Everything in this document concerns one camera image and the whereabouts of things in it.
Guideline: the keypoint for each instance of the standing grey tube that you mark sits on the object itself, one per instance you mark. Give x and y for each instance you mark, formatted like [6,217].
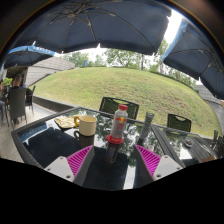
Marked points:
[146,128]

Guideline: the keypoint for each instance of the yellow foil snack packet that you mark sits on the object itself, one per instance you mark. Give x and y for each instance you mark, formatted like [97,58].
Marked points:
[64,122]

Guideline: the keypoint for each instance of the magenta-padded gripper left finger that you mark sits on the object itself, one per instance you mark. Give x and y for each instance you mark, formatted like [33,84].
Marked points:
[61,166]

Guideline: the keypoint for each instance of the large navy patio umbrella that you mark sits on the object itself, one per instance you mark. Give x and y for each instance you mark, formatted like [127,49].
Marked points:
[100,23]

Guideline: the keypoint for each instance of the person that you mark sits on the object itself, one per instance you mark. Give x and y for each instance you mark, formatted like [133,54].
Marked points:
[16,81]

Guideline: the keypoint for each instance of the navy umbrella with blue trim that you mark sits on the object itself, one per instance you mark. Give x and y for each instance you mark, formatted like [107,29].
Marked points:
[26,56]

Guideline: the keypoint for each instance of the dark wicker chair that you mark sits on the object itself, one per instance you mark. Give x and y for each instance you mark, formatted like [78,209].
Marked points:
[110,106]
[219,145]
[179,124]
[16,106]

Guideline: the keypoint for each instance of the flat round red coaster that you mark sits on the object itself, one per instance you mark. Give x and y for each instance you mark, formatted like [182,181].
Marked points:
[114,140]

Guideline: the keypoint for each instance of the clear red-capped drink bottle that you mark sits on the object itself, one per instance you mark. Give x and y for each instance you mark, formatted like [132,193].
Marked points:
[119,125]

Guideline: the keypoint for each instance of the small round ashtray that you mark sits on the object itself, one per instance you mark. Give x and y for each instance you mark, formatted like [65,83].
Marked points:
[189,142]

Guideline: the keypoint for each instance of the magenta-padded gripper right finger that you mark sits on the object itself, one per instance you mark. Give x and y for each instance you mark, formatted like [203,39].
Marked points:
[166,166]

